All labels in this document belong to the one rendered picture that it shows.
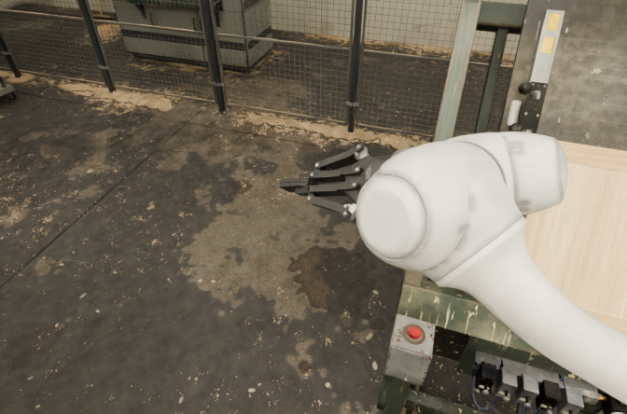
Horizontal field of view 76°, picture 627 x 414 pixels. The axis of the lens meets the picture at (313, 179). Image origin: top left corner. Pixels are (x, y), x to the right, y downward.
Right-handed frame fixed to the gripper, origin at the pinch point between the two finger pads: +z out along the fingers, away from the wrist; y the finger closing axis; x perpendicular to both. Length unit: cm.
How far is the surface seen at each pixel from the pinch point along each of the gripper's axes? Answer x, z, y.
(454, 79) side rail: 57, 0, -59
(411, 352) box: 69, 9, 25
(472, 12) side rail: 50, -6, -79
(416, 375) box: 78, 11, 32
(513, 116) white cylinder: 72, -14, -51
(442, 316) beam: 90, 9, 12
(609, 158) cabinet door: 90, -37, -43
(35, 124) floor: 31, 423, -96
